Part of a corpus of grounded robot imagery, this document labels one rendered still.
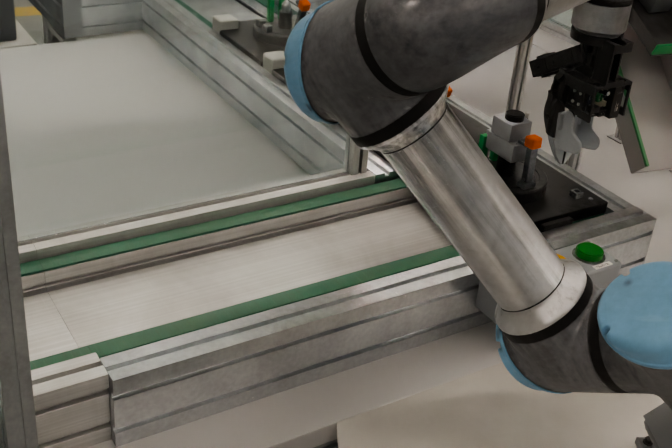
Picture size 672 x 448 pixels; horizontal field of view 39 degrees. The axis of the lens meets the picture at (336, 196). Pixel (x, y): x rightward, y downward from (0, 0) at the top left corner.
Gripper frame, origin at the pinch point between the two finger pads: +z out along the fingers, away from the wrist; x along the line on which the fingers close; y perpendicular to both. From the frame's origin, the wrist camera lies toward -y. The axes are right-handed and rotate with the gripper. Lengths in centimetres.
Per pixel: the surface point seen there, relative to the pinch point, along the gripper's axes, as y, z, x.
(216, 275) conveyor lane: -13, 16, -50
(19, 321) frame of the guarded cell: 11, -2, -82
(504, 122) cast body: -10.4, -1.0, -2.1
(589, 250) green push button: 11.2, 10.1, -1.9
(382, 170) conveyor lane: -24.6, 12.0, -14.0
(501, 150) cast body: -9.9, 3.7, -2.2
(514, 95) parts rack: -30.8, 5.9, 19.0
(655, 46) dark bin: -3.4, -13.2, 20.0
